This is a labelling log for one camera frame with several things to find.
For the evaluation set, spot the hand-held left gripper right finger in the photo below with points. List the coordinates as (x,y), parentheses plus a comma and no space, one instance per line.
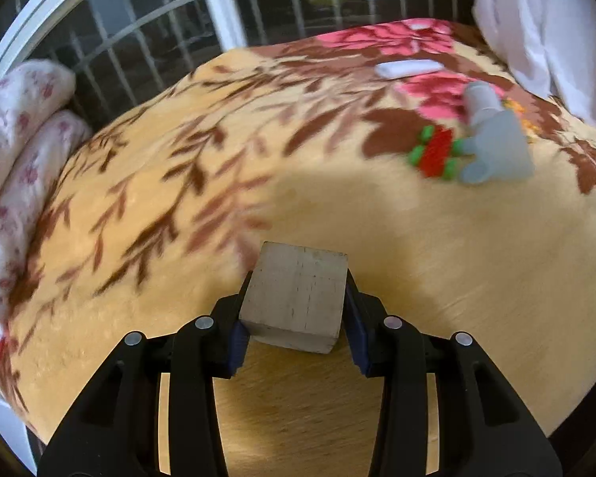
(356,350)

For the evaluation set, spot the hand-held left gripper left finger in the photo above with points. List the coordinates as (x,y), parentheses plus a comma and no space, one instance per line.
(237,345)

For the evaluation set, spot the wooden block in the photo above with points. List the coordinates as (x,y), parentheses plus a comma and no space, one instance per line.
(295,298)

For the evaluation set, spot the floral fleece blanket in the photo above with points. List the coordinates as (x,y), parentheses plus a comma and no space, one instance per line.
(188,169)

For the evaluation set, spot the red and green toy car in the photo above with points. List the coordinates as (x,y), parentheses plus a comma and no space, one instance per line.
(437,153)

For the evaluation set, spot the grey plastic pipe fitting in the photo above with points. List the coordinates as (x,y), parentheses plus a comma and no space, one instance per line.
(494,139)

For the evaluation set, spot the white plastic tube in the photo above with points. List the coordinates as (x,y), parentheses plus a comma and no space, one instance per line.
(408,68)

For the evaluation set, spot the white pink floral quilt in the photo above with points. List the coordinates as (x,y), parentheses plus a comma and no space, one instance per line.
(17,159)

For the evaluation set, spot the metal window railing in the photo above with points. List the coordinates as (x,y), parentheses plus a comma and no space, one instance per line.
(288,5)

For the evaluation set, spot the white cloth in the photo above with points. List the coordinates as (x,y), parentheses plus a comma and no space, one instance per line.
(541,25)

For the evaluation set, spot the white window frame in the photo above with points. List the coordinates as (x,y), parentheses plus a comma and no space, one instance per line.
(129,15)

